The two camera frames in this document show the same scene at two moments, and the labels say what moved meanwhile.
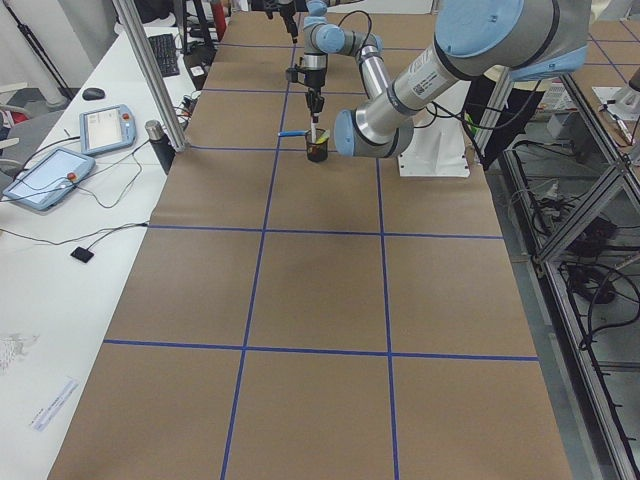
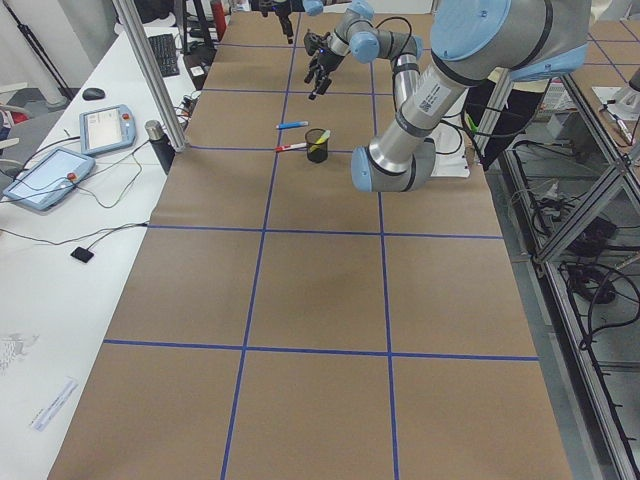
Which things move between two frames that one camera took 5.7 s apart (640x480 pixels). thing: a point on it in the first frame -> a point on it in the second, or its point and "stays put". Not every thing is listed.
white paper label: x=43 y=417 stays put
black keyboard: x=165 y=53 stays put
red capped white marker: x=314 y=121 -> x=291 y=146
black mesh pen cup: x=317 y=151 stays put
